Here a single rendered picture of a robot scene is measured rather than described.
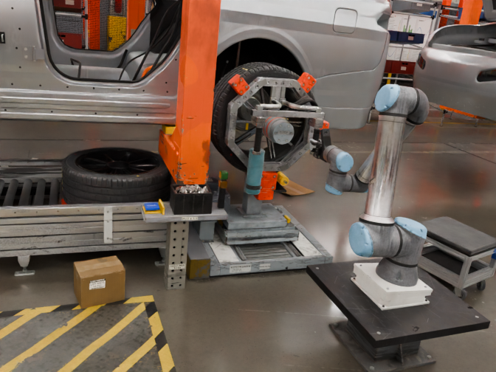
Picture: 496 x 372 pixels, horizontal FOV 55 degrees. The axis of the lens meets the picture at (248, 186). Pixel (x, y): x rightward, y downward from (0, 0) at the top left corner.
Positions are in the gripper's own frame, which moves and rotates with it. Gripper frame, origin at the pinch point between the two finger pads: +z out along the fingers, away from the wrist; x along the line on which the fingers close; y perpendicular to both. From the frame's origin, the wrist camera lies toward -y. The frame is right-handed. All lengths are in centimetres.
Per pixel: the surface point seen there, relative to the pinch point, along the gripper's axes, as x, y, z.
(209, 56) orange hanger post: -61, -39, 9
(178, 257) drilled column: -74, 63, -10
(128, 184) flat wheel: -97, 36, 28
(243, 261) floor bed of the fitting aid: -33, 75, 1
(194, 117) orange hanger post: -66, -8, 9
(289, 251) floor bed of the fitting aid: 2, 76, 11
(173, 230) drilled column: -78, 48, -10
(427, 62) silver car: 219, -34, 187
